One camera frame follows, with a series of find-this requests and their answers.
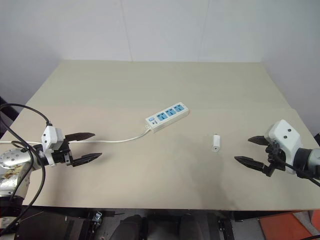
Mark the white power strip blue sockets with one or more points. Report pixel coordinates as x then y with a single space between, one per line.
170 116

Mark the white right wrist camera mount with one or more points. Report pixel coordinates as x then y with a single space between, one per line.
285 132

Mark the metal clamp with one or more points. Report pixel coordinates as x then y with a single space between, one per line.
97 216

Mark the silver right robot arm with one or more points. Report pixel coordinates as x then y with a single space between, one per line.
312 157

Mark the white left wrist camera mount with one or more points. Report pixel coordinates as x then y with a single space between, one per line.
51 136

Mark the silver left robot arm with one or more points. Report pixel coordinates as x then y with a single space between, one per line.
12 157

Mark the orange object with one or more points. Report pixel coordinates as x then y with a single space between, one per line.
282 228

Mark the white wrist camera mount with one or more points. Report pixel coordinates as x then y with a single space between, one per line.
285 132
51 136

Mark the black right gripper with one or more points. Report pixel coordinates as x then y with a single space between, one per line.
275 156

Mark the white plug adapter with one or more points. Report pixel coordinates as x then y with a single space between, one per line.
216 143

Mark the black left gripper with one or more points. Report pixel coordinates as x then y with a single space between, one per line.
60 157

